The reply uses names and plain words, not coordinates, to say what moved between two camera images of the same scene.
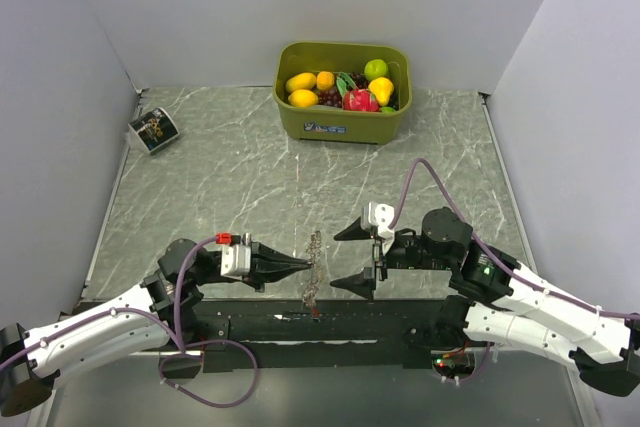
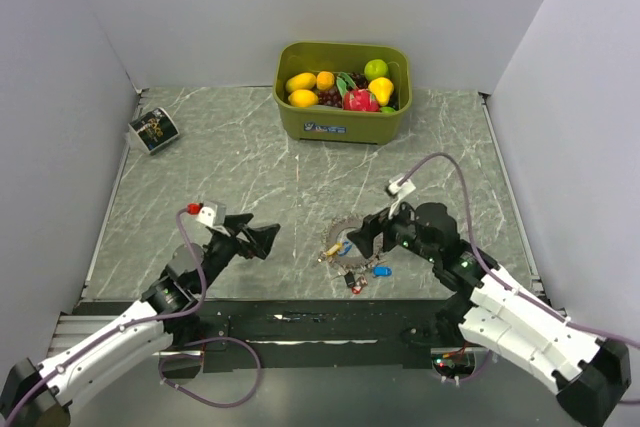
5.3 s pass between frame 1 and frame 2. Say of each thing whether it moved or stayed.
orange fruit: stayed
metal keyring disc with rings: moved
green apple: stayed
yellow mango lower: stayed
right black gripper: moved
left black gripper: moved
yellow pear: stayed
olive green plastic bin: stayed
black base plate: stayed
